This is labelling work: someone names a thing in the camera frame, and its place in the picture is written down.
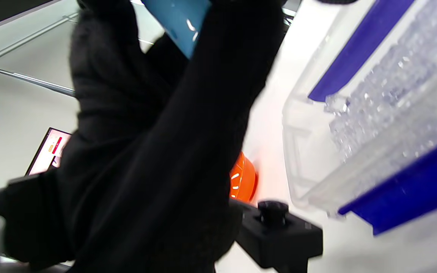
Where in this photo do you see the person's right hand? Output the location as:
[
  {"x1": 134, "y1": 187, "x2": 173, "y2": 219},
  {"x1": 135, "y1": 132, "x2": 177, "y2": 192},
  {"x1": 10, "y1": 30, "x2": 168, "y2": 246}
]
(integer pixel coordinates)
[{"x1": 0, "y1": 0, "x2": 286, "y2": 273}]

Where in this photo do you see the lit monitor on stand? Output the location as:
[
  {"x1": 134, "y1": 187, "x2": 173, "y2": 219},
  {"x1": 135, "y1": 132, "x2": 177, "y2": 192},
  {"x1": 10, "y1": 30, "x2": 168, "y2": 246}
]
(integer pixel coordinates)
[{"x1": 24, "y1": 127, "x2": 73, "y2": 177}]

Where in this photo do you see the blue plastic scoop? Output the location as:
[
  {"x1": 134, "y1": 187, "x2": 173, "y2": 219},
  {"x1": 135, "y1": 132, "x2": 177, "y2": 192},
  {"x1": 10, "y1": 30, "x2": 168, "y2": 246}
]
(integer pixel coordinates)
[{"x1": 141, "y1": 0, "x2": 212, "y2": 60}]

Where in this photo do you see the orange bowl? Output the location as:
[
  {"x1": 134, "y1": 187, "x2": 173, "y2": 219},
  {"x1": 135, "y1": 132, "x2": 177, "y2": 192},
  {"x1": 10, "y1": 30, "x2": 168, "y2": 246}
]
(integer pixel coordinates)
[{"x1": 229, "y1": 151, "x2": 259, "y2": 204}]

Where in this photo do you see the clear container with blue clips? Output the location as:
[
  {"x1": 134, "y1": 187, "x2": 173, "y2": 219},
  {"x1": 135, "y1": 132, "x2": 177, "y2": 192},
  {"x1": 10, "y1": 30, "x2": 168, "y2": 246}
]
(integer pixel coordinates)
[{"x1": 281, "y1": 0, "x2": 437, "y2": 237}]

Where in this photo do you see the pile of clear ice cubes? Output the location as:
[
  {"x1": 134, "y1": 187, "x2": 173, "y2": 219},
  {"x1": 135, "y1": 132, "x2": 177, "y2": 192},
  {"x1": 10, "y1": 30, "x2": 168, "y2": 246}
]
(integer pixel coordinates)
[{"x1": 324, "y1": 0, "x2": 437, "y2": 169}]

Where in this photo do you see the hand grey controller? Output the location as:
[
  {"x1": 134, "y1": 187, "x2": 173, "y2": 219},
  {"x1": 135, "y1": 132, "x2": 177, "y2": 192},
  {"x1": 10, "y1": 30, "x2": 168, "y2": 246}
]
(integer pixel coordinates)
[{"x1": 235, "y1": 200, "x2": 324, "y2": 273}]

